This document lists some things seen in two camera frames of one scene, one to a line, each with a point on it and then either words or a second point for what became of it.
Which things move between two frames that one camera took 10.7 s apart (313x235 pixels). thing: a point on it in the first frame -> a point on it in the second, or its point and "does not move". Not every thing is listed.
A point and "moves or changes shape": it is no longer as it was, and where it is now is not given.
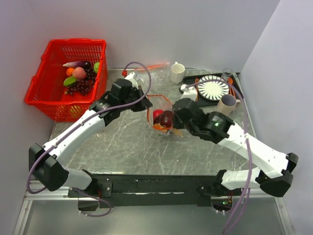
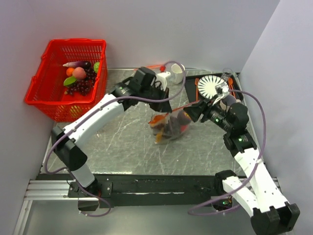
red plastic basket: [46, 92] does not move
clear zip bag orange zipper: [160, 114] moves or changes shape
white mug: [177, 71] does not move
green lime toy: [96, 66] does not move
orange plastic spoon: [230, 82] does not move
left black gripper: [142, 105] -> [163, 106]
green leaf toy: [69, 80] does not move
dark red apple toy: [167, 118] moves or changes shape
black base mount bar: [127, 191] does not move
